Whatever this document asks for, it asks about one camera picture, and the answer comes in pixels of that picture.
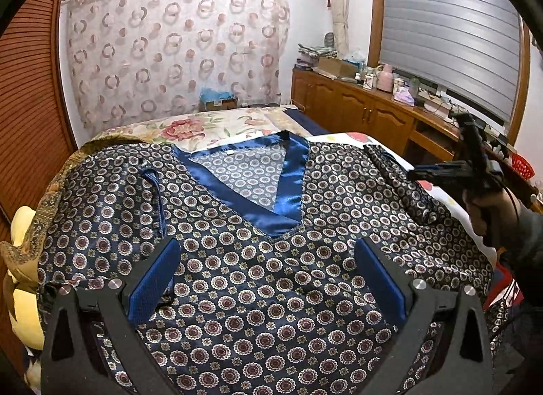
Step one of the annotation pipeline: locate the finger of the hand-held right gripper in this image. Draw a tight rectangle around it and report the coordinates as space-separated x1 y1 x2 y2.
408 161 468 187

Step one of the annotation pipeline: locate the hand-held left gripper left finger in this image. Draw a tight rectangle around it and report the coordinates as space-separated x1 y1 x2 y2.
40 239 182 395

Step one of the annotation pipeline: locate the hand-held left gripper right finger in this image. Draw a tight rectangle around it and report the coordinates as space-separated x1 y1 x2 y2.
355 239 495 395

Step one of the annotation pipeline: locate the navy patterned satin shirt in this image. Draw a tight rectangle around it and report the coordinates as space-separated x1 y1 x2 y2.
36 131 497 395

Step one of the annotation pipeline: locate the person's right hand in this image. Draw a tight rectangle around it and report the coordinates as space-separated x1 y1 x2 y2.
462 185 523 248

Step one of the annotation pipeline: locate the white red-flower bed sheet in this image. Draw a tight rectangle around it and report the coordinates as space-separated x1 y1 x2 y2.
305 132 499 260

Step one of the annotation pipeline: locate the red plastic basket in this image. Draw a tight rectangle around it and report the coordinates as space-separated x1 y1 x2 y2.
510 153 536 180

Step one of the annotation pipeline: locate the wooden sideboard cabinet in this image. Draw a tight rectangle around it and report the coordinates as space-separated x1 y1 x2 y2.
291 67 543 214

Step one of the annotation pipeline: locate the pink tissue pack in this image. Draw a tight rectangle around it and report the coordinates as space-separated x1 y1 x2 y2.
392 86 415 106

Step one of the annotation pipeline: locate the pink thermos jug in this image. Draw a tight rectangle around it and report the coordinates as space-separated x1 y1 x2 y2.
377 65 395 92

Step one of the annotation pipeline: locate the grey window blind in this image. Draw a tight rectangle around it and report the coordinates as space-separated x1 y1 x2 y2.
379 0 525 125

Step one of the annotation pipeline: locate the gold patterned cloth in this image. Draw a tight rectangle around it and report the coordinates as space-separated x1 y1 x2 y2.
0 138 147 285

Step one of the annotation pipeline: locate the yellow plush toy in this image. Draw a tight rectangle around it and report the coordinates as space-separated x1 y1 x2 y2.
2 205 45 387

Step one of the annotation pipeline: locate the navy blanket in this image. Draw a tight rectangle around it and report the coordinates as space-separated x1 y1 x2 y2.
285 108 332 138

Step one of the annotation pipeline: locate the open cardboard box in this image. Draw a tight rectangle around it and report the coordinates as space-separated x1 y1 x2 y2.
317 56 359 78

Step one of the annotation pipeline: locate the beige floral bedspread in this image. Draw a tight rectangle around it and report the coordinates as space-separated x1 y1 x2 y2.
91 105 298 153

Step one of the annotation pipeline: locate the stack of folded cloths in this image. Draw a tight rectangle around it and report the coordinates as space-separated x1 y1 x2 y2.
297 42 339 65

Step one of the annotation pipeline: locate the cardboard box with blue bag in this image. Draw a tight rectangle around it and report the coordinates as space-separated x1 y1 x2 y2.
199 87 239 113

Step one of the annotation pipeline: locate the beige window curtain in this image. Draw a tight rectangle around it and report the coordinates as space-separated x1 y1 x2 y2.
326 0 385 55

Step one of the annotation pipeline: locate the wooden louvered wardrobe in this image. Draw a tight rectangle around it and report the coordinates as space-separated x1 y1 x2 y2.
0 0 79 379

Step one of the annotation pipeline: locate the circle-print sheer curtain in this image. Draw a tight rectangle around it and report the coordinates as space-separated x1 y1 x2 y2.
61 0 291 130

